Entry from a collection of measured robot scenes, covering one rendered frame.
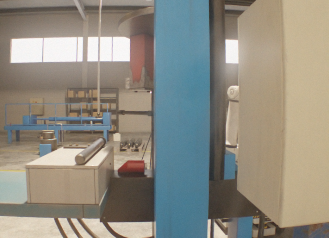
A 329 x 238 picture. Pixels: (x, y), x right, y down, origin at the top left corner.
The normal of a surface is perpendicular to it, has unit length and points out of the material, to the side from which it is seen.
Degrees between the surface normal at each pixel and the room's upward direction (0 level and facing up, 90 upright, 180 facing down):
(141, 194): 90
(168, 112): 90
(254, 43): 90
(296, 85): 90
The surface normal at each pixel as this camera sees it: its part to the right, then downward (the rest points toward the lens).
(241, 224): 0.07, 0.03
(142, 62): -0.51, 0.02
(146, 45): 0.86, 0.01
